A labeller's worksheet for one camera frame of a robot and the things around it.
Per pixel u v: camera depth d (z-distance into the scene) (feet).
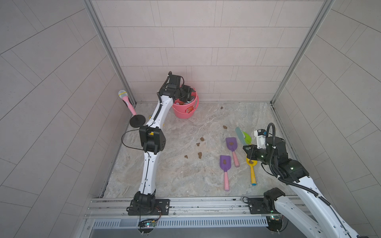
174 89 2.47
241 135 2.53
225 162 2.78
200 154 2.92
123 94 2.86
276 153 1.75
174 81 2.42
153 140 1.94
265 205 2.12
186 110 3.21
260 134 2.12
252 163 2.78
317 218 1.40
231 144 3.03
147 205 2.06
